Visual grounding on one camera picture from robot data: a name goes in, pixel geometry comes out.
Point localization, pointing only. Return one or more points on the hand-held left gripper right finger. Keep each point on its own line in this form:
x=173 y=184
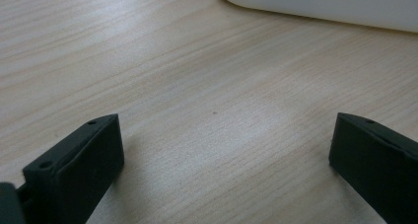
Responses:
x=374 y=164

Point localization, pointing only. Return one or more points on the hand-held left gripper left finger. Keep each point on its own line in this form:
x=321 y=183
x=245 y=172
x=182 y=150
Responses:
x=75 y=171

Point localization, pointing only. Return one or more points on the white plastic bin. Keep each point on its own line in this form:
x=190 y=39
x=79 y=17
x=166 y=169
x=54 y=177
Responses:
x=322 y=2

